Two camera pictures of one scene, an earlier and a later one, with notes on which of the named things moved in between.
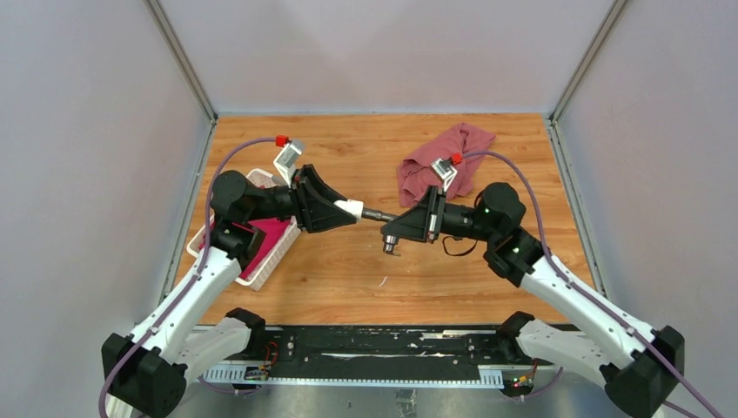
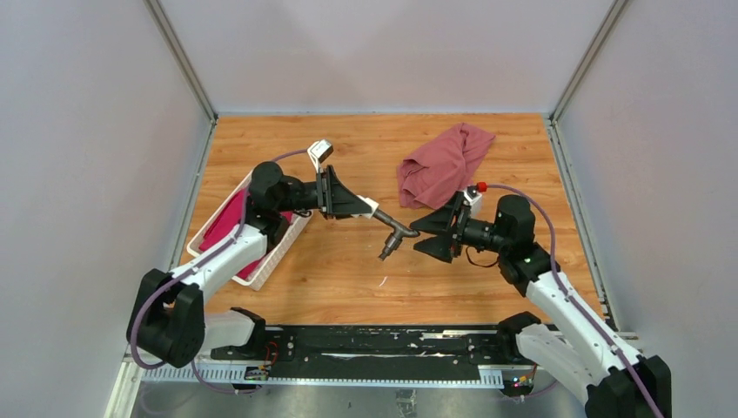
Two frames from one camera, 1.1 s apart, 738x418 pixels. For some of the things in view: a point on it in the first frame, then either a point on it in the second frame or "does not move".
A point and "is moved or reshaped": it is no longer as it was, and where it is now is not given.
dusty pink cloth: (415, 175) does not move
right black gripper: (414, 224) -> (446, 246)
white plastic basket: (261, 273) does not move
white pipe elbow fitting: (353, 207) is moved or reshaped
